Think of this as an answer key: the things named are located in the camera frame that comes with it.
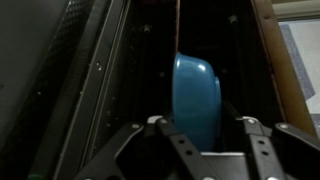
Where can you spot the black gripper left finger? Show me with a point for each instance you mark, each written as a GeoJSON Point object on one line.
{"type": "Point", "coordinates": [140, 150]}

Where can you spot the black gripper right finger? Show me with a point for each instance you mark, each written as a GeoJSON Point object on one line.
{"type": "Point", "coordinates": [286, 150]}

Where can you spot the silver toaster oven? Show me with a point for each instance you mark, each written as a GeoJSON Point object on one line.
{"type": "Point", "coordinates": [150, 50]}

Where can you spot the glass toaster oven door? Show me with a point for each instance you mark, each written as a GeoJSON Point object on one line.
{"type": "Point", "coordinates": [30, 50]}

